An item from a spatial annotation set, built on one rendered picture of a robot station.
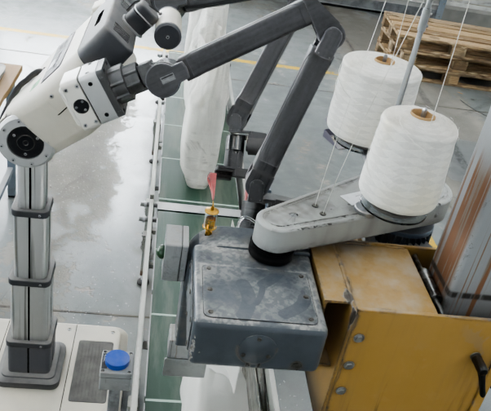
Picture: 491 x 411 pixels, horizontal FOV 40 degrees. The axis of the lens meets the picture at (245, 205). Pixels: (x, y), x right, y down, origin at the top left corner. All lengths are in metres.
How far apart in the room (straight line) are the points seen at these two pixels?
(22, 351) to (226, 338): 1.34
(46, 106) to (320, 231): 0.81
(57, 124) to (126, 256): 1.79
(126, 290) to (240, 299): 2.12
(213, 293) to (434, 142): 0.45
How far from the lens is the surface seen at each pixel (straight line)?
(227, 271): 1.26
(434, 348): 1.36
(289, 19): 1.53
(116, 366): 1.73
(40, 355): 2.43
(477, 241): 1.30
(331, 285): 1.29
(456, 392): 1.47
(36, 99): 1.79
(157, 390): 2.33
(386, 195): 1.15
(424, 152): 1.12
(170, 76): 1.52
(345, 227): 1.35
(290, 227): 1.27
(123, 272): 3.40
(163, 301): 2.66
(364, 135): 1.36
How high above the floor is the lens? 2.09
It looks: 31 degrees down
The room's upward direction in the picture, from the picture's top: 11 degrees clockwise
